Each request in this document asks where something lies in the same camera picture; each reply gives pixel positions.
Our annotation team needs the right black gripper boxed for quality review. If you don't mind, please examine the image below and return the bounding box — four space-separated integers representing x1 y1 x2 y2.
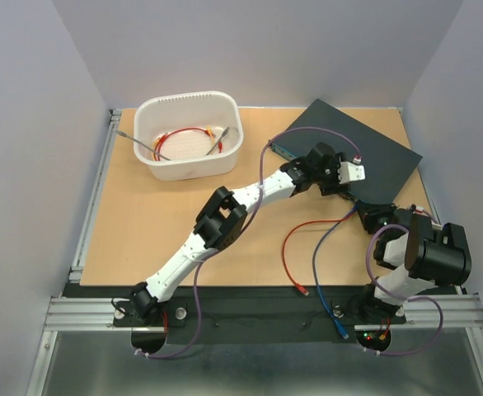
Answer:
354 200 395 240

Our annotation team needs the dark network switch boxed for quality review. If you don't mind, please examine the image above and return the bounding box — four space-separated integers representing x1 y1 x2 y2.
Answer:
270 99 422 204

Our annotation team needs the blue patch cable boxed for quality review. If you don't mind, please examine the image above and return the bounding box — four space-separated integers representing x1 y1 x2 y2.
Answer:
312 204 360 340

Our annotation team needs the red patch cable pair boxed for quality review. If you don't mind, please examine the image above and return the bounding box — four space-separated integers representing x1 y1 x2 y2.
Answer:
282 208 356 297

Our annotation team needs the long red patch cable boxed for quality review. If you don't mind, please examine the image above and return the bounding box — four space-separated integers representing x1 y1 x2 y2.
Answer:
152 126 224 160

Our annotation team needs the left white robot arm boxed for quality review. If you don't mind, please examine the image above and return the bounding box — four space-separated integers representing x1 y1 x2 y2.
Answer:
129 143 365 325

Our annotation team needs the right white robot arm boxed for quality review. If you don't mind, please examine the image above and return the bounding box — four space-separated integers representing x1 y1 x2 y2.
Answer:
357 201 472 322

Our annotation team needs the white plastic tub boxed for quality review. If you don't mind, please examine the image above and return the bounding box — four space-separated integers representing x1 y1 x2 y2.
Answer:
134 91 244 182

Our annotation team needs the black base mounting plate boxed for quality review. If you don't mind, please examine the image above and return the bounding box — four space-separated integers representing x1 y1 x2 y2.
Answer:
63 284 406 345

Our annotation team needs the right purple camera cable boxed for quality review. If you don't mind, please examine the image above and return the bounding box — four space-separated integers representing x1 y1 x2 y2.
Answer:
363 224 445 356

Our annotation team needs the purple camera cable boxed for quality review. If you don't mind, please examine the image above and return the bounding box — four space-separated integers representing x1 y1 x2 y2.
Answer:
133 126 363 359
363 224 445 356

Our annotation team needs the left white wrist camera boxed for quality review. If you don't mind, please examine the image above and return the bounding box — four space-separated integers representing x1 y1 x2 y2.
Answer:
338 162 366 185

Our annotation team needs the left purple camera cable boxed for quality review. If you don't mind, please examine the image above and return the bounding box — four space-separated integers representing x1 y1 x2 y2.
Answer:
133 126 363 359

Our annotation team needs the aluminium frame rail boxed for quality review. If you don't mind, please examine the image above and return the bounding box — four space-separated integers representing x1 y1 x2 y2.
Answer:
26 109 122 395

